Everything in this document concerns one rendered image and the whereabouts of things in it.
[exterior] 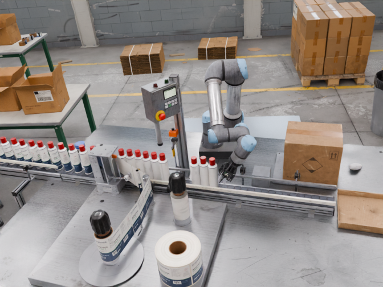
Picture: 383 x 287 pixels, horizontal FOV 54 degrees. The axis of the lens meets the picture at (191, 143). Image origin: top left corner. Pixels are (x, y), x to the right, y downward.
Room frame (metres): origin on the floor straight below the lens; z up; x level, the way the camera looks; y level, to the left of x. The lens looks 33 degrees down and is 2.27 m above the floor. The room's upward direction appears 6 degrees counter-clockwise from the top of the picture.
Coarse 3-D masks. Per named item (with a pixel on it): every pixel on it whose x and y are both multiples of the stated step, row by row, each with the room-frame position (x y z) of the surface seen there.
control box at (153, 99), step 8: (160, 80) 1.87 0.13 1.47; (144, 88) 1.79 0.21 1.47; (152, 88) 1.78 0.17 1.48; (160, 88) 1.78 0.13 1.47; (176, 88) 1.83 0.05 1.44; (144, 96) 1.80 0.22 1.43; (152, 96) 1.74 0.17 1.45; (160, 96) 1.77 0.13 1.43; (176, 96) 1.82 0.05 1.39; (144, 104) 1.81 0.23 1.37; (152, 104) 1.74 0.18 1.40; (160, 104) 1.76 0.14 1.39; (152, 112) 1.75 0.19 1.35; (160, 112) 1.76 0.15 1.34; (168, 112) 1.79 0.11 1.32; (176, 112) 1.82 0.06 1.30; (152, 120) 1.76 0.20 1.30; (160, 120) 1.75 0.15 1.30
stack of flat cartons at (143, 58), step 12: (132, 48) 6.04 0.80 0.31; (144, 48) 5.98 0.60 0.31; (156, 48) 5.92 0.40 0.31; (120, 60) 5.71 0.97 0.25; (132, 60) 5.70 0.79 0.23; (144, 60) 5.69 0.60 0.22; (156, 60) 5.66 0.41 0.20; (132, 72) 5.70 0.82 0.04; (144, 72) 5.68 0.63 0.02; (156, 72) 5.66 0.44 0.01
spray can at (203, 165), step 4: (204, 156) 1.68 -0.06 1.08; (200, 160) 1.67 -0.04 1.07; (204, 160) 1.65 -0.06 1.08; (200, 164) 1.66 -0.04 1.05; (204, 164) 1.66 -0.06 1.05; (208, 164) 1.67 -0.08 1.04; (200, 168) 1.66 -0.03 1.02; (204, 168) 1.65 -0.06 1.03; (200, 172) 1.66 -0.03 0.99; (204, 172) 1.65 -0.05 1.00; (208, 172) 1.66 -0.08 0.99; (200, 176) 1.66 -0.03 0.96; (204, 176) 1.65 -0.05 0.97; (208, 176) 1.65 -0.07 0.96; (204, 180) 1.65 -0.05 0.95; (208, 180) 1.65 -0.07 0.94; (204, 184) 1.65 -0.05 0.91; (208, 184) 1.65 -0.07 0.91
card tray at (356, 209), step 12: (348, 192) 1.52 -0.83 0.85; (360, 192) 1.50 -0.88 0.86; (372, 192) 1.48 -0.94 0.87; (348, 204) 1.45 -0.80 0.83; (360, 204) 1.44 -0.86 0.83; (372, 204) 1.43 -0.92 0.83; (348, 216) 1.36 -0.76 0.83; (360, 216) 1.35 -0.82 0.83; (372, 216) 1.35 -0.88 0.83; (348, 228) 1.28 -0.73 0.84; (360, 228) 1.26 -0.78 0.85; (372, 228) 1.25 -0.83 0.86
